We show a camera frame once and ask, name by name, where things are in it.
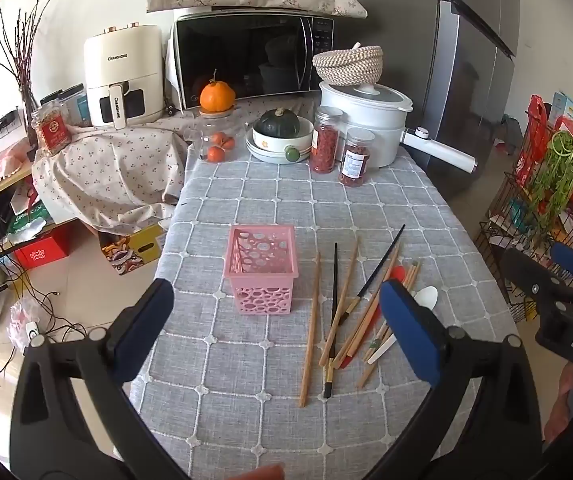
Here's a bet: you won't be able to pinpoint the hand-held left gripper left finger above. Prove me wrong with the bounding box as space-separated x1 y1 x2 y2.
9 278 187 480

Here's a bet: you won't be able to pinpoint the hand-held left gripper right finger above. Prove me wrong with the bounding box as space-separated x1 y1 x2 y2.
366 280 544 480

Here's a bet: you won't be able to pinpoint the white plastic spoon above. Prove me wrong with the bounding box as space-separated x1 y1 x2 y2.
365 286 439 366

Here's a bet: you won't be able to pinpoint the wooden chopstick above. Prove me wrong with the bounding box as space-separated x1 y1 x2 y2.
333 245 402 370
342 260 419 363
299 252 321 408
319 237 360 367

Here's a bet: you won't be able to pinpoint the plastic-wrapped chopsticks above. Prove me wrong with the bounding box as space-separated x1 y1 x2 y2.
357 260 422 390

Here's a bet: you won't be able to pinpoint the red plastic spoon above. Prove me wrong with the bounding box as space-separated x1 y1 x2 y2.
339 265 409 367

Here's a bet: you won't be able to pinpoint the black chopstick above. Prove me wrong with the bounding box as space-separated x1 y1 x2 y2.
323 243 340 400
338 224 406 327

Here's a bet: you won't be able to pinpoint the pink perforated plastic basket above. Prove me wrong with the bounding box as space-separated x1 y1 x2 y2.
224 225 301 316

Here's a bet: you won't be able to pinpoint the person's right forearm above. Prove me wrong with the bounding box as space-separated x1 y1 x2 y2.
543 362 573 443

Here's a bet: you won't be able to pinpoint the printed yellow cardboard box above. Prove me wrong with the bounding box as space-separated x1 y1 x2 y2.
98 223 168 277

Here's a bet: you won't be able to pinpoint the green leafy vegetables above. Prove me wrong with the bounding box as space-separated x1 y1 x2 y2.
530 130 573 233

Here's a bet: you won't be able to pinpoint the grey checked tablecloth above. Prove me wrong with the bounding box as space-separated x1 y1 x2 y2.
129 95 519 480

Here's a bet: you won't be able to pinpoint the clear plastic bag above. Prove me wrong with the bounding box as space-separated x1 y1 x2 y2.
5 294 50 352

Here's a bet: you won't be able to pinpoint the red gift box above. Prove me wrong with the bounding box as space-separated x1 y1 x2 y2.
13 233 73 271

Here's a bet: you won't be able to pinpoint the small floral print cloth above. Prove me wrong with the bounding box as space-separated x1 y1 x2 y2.
31 124 190 237

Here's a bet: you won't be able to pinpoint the green package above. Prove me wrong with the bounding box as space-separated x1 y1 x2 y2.
5 202 53 242

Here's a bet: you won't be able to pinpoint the labelled jar of dried fruit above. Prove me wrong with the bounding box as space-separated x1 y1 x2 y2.
338 127 376 188

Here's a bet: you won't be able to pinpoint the jar of red goji berries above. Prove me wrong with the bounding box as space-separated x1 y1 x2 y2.
309 106 345 175

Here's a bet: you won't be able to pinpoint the glass jar with wooden lid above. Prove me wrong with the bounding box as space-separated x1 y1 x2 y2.
196 106 242 164

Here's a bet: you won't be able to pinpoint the white electric cooking pot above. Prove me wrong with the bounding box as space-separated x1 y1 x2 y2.
319 80 478 174

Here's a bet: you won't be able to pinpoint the red label glass jar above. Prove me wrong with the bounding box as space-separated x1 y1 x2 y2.
30 101 72 156

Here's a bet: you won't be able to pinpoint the white ceramic pot green knob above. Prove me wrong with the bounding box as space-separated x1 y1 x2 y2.
245 116 316 165

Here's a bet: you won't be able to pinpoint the clear containers with black lids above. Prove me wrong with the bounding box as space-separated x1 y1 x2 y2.
40 83 91 127

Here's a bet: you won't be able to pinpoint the green pumpkin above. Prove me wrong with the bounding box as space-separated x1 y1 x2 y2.
258 107 300 140

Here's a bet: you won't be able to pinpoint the cream air fryer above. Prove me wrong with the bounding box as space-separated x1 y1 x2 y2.
83 23 165 129

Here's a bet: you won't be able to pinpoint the grey refrigerator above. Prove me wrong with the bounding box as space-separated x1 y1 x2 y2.
323 0 518 206

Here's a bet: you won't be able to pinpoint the black microwave oven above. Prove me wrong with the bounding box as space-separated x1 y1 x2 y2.
172 9 335 112

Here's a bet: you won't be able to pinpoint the dry branches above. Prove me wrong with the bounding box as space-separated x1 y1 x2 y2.
0 0 52 151

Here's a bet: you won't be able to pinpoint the black wire rack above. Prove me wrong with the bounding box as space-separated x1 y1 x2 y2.
476 105 573 323

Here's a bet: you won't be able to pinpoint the black cables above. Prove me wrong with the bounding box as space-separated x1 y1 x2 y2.
0 130 98 388

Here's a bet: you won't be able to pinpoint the woven rope basket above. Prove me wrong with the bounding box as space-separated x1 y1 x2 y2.
312 45 384 86

